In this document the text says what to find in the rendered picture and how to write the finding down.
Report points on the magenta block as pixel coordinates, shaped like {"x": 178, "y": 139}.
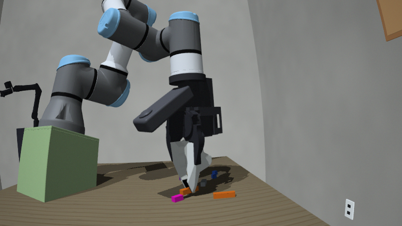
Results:
{"x": 177, "y": 198}

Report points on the orange rod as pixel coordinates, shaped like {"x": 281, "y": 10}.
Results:
{"x": 187, "y": 190}
{"x": 225, "y": 194}

